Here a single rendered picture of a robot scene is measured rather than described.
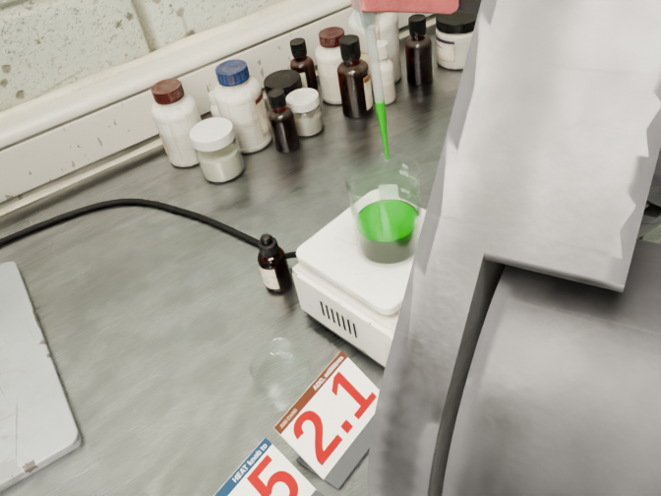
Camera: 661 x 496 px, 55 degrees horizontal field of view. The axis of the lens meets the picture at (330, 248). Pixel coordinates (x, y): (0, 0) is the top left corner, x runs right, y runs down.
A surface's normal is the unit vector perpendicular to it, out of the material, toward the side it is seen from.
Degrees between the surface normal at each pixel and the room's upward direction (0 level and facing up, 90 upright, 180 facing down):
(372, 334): 90
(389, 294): 0
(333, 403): 40
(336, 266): 0
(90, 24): 90
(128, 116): 90
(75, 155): 90
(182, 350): 0
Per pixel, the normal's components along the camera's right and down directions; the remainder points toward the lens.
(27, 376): -0.15, -0.72
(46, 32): 0.53, 0.53
